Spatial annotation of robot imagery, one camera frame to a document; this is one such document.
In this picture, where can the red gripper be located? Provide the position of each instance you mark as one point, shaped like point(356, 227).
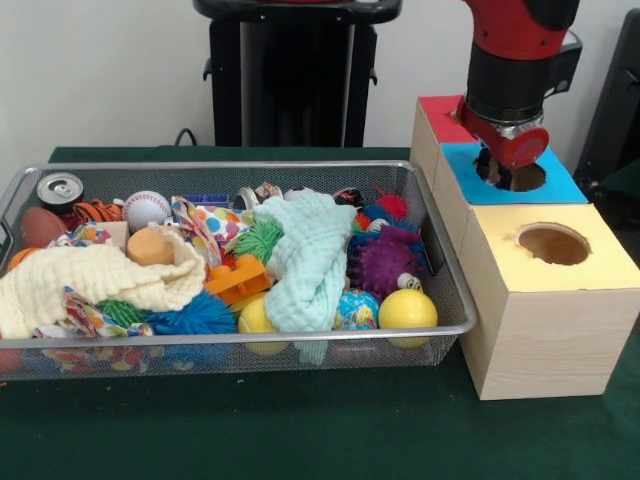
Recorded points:
point(520, 147)

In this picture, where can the mint green cloth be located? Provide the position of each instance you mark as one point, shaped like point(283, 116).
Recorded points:
point(310, 265)

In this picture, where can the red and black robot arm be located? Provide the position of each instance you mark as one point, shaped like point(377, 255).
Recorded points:
point(520, 60)

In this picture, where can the shallow metal mesh bin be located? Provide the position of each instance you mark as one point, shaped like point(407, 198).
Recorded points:
point(390, 172)

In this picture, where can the wooden box with three holes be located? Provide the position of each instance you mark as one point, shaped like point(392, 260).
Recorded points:
point(545, 325)

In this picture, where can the purple spiky ball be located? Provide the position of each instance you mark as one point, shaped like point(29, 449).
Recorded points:
point(385, 260)

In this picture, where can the black chair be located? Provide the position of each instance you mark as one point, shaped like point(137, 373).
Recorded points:
point(617, 100)

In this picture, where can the yellow smooth ball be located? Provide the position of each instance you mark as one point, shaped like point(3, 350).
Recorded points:
point(407, 312)

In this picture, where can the globe print ball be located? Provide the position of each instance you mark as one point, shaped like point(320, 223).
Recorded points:
point(357, 310)

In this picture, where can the orange plastic block toy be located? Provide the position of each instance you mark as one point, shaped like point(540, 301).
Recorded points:
point(237, 280)

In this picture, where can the dark green table cloth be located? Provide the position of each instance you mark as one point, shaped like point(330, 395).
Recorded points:
point(300, 430)

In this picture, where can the tan foam ball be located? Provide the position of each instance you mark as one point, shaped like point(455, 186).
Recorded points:
point(147, 247)

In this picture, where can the cream yellow cloth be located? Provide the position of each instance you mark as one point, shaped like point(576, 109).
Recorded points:
point(75, 275)

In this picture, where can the silver topped drink can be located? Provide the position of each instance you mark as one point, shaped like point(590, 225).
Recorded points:
point(60, 189)

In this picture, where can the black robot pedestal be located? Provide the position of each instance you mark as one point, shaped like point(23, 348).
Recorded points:
point(300, 75)

